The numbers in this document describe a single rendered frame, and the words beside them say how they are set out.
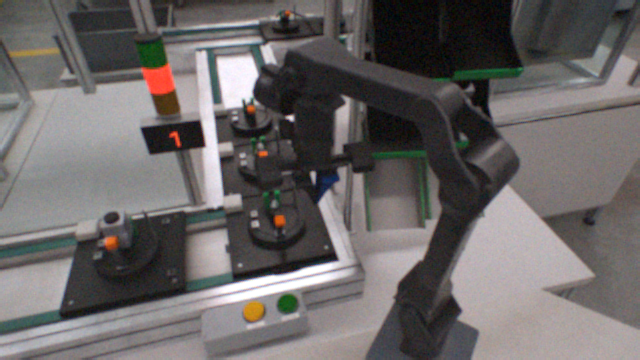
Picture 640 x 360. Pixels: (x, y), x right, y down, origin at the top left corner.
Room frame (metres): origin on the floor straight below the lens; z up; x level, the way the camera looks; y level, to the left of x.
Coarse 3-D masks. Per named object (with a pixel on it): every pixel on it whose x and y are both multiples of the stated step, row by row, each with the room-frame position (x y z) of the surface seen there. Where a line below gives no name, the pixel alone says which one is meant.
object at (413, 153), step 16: (368, 112) 0.78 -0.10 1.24; (384, 112) 0.78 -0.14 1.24; (368, 128) 0.72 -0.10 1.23; (384, 128) 0.74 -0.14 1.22; (400, 128) 0.74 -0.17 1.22; (416, 128) 0.74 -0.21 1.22; (368, 144) 0.70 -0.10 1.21; (384, 144) 0.70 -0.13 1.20; (400, 144) 0.71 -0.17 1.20; (416, 144) 0.71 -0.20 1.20
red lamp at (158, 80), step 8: (168, 64) 0.75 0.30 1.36; (144, 72) 0.73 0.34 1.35; (152, 72) 0.73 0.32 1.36; (160, 72) 0.73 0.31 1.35; (168, 72) 0.74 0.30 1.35; (152, 80) 0.73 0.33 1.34; (160, 80) 0.73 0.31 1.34; (168, 80) 0.74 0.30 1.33; (152, 88) 0.73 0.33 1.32; (160, 88) 0.73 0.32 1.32; (168, 88) 0.74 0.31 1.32
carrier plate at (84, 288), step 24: (168, 216) 0.72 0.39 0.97; (96, 240) 0.64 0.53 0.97; (168, 240) 0.64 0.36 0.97; (72, 264) 0.57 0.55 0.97; (168, 264) 0.57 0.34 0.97; (72, 288) 0.51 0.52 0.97; (96, 288) 0.51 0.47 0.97; (120, 288) 0.51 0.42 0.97; (144, 288) 0.51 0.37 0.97; (168, 288) 0.51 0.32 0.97; (72, 312) 0.46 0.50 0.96
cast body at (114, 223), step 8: (104, 216) 0.60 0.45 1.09; (112, 216) 0.60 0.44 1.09; (120, 216) 0.61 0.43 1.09; (104, 224) 0.58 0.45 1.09; (112, 224) 0.58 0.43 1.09; (120, 224) 0.59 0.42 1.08; (128, 224) 0.61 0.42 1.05; (104, 232) 0.58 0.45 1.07; (112, 232) 0.58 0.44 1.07; (120, 232) 0.58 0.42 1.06; (128, 232) 0.59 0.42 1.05; (120, 240) 0.57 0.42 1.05; (128, 240) 0.58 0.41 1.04
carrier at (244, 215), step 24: (288, 192) 0.81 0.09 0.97; (240, 216) 0.72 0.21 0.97; (264, 216) 0.70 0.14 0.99; (288, 216) 0.70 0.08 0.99; (312, 216) 0.72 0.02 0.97; (240, 240) 0.64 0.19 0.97; (264, 240) 0.62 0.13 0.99; (288, 240) 0.63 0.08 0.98; (312, 240) 0.64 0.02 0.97; (240, 264) 0.57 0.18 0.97; (264, 264) 0.57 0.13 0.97; (288, 264) 0.57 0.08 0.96
